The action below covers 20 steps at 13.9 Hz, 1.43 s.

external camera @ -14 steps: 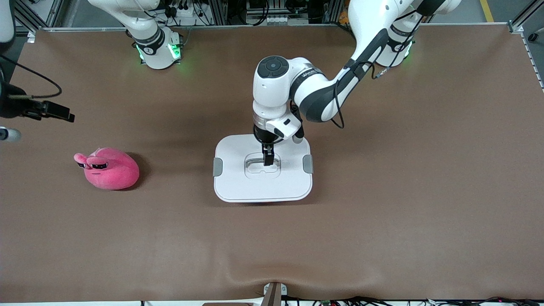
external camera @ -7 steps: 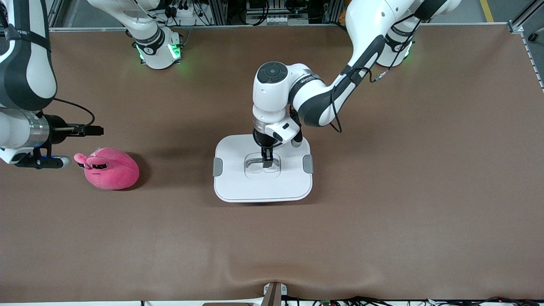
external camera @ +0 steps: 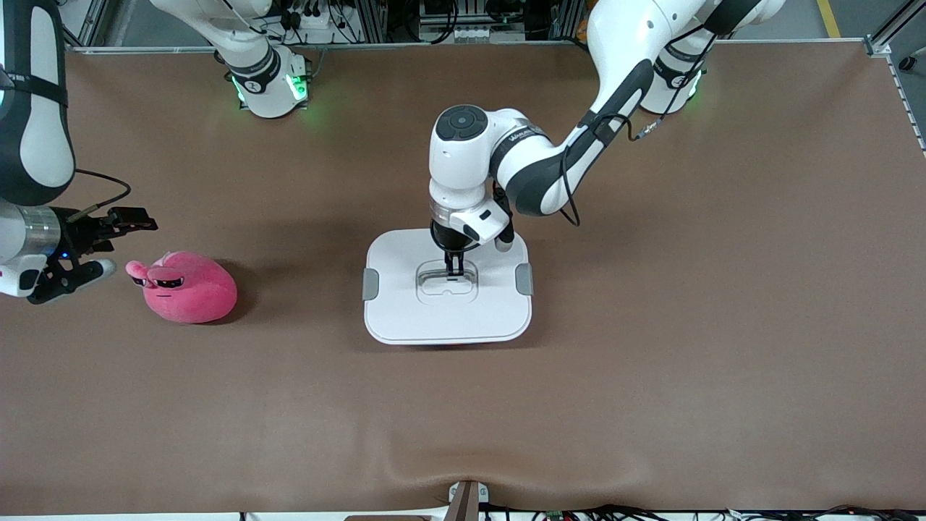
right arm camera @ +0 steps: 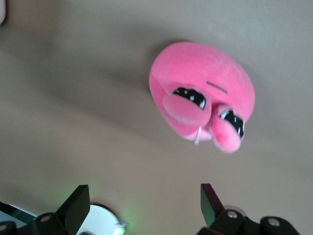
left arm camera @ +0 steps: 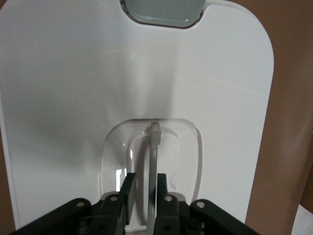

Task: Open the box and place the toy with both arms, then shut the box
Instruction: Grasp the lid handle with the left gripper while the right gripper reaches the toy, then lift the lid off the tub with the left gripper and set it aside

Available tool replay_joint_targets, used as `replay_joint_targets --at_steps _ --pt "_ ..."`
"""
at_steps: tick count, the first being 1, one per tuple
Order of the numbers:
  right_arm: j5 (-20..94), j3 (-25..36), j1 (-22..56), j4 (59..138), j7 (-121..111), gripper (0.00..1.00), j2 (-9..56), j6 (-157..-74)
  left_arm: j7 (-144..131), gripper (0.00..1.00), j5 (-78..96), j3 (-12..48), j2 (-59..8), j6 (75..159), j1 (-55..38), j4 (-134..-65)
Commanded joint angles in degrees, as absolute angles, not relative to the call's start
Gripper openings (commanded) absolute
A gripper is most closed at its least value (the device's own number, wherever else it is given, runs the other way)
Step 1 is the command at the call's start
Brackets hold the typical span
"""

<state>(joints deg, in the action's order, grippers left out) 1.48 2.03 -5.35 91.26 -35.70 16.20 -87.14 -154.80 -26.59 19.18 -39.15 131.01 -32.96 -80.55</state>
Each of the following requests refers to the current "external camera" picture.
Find white lid with grey handle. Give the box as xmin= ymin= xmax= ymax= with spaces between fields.
xmin=362 ymin=228 xmax=535 ymax=345

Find pink plush toy with sunglasses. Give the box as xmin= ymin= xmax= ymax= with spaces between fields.
xmin=125 ymin=250 xmax=239 ymax=324

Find brown table mat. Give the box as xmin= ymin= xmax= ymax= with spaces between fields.
xmin=0 ymin=40 xmax=926 ymax=516

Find white power strip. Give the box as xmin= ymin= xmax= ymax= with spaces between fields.
xmin=286 ymin=7 xmax=349 ymax=44

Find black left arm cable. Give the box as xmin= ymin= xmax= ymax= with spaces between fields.
xmin=558 ymin=22 xmax=717 ymax=226

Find aluminium table edge rail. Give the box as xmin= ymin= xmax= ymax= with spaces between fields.
xmin=72 ymin=40 xmax=869 ymax=53

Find aluminium frame struts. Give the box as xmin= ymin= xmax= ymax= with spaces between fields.
xmin=61 ymin=0 xmax=109 ymax=51

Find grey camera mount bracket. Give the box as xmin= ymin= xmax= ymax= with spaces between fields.
xmin=447 ymin=480 xmax=490 ymax=521

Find aluminium frame post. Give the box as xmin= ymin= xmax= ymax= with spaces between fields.
xmin=551 ymin=0 xmax=583 ymax=41
xmin=353 ymin=0 xmax=388 ymax=43

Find aluminium corner post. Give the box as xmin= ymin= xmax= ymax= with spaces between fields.
xmin=865 ymin=0 xmax=926 ymax=57

